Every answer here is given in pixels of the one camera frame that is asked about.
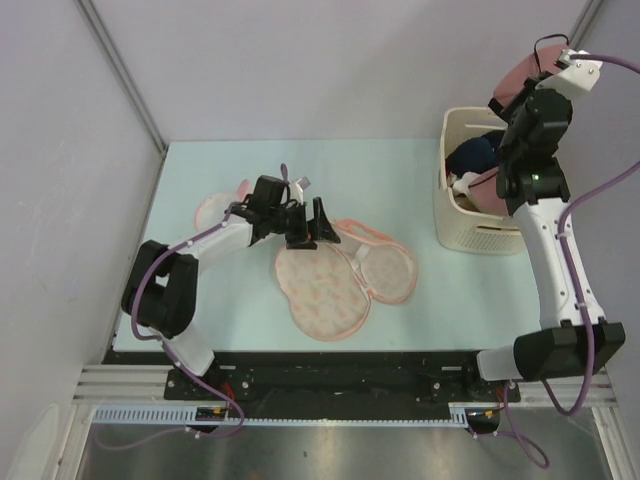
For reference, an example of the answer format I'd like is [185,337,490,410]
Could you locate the dark navy garment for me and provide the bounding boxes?
[445,130,504,177]

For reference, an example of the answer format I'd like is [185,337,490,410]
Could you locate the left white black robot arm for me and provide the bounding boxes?
[121,175,341,400]

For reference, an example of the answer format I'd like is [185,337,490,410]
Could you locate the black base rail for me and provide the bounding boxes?
[102,349,521,420]

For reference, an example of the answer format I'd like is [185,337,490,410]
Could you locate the cream plastic laundry basket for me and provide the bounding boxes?
[433,107,525,255]

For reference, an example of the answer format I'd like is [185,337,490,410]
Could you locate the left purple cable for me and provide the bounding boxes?
[128,162,291,441]

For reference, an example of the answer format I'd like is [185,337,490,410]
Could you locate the purple cable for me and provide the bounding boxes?
[499,52,640,469]
[128,162,291,441]

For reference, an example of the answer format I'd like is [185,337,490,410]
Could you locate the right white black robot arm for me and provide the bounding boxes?
[461,74,626,401]

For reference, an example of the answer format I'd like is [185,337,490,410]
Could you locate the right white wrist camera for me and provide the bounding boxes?
[535,49,603,101]

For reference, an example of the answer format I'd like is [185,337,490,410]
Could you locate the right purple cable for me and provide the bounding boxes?
[499,52,640,469]

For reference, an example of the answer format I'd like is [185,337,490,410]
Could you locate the white slotted cable duct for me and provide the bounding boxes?
[93,404,499,428]

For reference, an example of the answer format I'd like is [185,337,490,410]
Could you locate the floral orange bra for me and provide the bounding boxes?
[274,219,419,342]

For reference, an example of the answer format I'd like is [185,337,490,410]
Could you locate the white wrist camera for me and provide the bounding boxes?
[289,176,311,204]
[535,49,603,101]

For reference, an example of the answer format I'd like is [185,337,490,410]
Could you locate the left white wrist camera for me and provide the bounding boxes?
[289,176,311,204]

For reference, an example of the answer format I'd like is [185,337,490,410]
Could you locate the dusty pink bra black straps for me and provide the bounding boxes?
[469,33,574,214]

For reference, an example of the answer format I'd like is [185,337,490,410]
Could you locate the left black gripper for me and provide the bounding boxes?
[268,198,339,250]

